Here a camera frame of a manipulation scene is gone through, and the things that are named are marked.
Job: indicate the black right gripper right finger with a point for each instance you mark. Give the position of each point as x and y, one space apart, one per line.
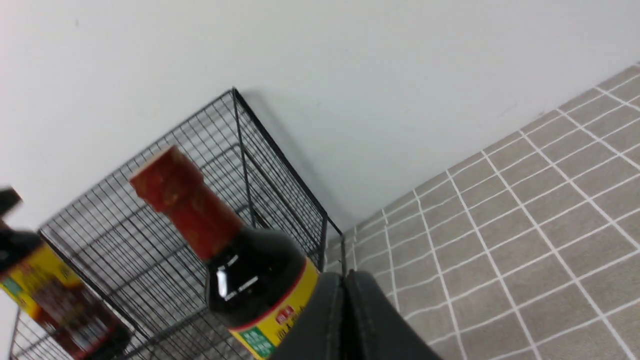
374 329

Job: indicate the black wire mesh shelf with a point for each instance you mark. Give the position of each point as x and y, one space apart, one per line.
136 261

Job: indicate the soy sauce bottle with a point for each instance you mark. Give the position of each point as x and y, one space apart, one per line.
57 299
258 281

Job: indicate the grey checked tablecloth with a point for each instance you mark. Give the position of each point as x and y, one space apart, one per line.
528 249

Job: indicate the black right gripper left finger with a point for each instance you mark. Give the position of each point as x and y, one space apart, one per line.
317 333

